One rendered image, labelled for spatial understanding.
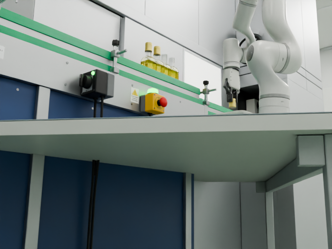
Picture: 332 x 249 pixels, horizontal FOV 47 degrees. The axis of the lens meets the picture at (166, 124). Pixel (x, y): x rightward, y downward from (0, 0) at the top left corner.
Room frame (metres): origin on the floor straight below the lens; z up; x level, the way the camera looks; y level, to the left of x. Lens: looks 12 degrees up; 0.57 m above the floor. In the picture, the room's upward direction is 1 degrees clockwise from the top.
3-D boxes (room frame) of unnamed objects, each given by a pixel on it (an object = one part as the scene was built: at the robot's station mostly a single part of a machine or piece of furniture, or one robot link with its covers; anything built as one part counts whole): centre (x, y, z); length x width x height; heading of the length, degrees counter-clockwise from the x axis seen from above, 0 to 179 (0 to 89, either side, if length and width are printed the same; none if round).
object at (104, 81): (1.22, 0.23, 0.96); 0.08 x 0.08 x 0.08; 49
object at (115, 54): (1.32, 0.18, 1.11); 0.07 x 0.04 x 0.13; 49
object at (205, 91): (1.81, -0.18, 1.12); 0.17 x 0.03 x 0.12; 49
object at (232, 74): (1.85, -0.33, 1.21); 0.10 x 0.07 x 0.11; 137
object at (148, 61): (1.69, 0.09, 1.16); 0.06 x 0.06 x 0.21; 49
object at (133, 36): (2.08, -0.07, 1.32); 0.90 x 0.03 x 0.34; 139
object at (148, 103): (1.44, 0.05, 0.96); 0.07 x 0.07 x 0.07; 49
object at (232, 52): (1.85, -0.34, 1.36); 0.09 x 0.08 x 0.13; 109
